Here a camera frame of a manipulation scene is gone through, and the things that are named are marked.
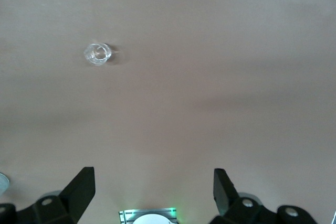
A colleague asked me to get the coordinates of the small clear glass cup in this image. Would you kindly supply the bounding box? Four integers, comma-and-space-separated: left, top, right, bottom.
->
83, 42, 114, 65

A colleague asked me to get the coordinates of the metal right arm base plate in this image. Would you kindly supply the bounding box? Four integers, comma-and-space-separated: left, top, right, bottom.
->
118, 207, 177, 224

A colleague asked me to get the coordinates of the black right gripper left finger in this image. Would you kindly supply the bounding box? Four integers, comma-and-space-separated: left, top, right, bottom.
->
0, 166, 96, 224

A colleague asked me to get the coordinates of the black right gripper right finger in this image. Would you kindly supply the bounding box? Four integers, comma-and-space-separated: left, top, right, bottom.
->
209, 168, 318, 224

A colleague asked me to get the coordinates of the green sleeved glass bottle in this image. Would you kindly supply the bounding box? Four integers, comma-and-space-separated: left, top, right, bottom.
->
0, 173, 10, 196

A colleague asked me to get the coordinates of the brown table cover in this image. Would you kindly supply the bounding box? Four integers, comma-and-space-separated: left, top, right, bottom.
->
0, 0, 336, 224

